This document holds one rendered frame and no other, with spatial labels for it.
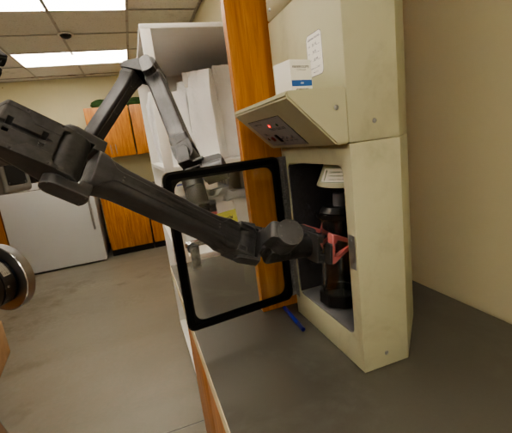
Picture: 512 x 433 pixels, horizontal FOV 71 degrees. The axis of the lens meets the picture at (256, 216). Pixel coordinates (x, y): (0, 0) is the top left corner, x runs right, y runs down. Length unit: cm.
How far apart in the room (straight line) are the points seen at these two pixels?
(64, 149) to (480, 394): 82
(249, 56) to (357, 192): 50
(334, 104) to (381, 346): 50
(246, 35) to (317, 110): 43
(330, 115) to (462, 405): 56
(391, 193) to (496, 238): 39
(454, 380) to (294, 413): 32
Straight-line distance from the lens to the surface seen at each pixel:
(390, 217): 75
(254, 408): 78
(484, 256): 110
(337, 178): 79
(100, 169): 62
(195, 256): 88
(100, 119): 125
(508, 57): 101
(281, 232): 72
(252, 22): 105
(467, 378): 87
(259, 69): 102
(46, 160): 59
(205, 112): 189
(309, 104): 65
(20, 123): 61
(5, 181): 125
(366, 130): 70
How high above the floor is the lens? 144
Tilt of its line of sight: 12 degrees down
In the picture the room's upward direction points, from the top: 7 degrees counter-clockwise
